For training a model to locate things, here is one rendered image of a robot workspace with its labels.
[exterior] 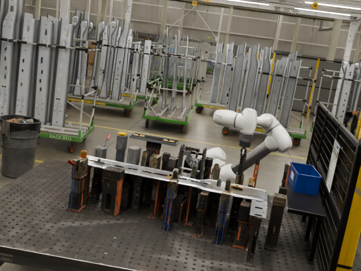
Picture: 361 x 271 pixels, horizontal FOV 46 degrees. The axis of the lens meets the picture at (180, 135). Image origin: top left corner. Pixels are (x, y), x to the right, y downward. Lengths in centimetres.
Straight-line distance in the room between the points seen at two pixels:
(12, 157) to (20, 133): 33
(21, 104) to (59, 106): 62
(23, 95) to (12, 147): 190
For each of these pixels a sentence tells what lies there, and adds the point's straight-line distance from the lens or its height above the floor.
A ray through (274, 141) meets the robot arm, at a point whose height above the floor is 128.
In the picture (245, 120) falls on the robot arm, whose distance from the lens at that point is 272.
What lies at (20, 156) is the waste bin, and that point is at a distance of 552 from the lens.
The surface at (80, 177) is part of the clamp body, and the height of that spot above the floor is 95.
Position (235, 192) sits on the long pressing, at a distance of 281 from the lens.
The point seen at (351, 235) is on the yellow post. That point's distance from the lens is 242.
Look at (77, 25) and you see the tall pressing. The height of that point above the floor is 197.
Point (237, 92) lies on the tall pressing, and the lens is 976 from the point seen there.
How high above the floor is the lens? 190
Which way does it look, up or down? 12 degrees down
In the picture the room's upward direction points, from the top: 8 degrees clockwise
